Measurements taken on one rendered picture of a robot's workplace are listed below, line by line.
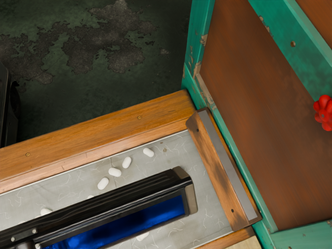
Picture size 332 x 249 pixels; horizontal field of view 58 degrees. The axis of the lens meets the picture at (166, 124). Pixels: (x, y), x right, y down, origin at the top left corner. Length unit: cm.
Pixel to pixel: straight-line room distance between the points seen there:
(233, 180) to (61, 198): 44
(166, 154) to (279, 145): 38
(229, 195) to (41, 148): 51
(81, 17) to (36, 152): 144
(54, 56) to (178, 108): 128
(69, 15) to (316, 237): 197
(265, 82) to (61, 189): 58
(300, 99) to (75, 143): 60
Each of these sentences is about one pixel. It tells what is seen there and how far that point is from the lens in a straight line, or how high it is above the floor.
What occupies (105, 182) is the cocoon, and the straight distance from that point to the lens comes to 82.
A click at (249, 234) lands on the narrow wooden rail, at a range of 81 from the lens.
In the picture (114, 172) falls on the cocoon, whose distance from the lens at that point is 82.
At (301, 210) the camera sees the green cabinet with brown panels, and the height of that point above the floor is 101.
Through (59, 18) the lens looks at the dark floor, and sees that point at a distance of 222.
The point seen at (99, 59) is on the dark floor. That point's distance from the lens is 194.
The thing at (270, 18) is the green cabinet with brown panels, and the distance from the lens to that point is 45.
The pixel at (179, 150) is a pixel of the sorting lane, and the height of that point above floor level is 74.
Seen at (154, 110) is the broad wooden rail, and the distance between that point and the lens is 87.
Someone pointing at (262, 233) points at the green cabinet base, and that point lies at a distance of 77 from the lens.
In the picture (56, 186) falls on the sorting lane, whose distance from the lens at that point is 86.
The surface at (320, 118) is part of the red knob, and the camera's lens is 39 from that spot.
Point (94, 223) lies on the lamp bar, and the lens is 44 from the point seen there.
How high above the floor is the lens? 154
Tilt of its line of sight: 66 degrees down
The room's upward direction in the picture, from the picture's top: 3 degrees clockwise
